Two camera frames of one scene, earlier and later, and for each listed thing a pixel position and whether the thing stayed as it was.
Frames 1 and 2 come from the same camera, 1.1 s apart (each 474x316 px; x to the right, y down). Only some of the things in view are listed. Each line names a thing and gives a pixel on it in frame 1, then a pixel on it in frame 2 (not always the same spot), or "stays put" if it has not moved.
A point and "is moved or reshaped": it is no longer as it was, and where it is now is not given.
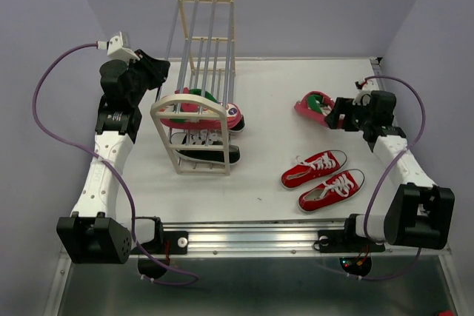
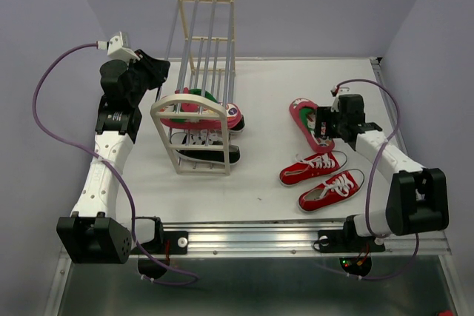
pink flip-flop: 315,105 is moved or reshaped
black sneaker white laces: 209,137 stays put
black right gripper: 340,107 → 324,114
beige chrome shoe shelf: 196,83 stays put
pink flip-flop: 235,113 stays put
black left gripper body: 147,76 stays put
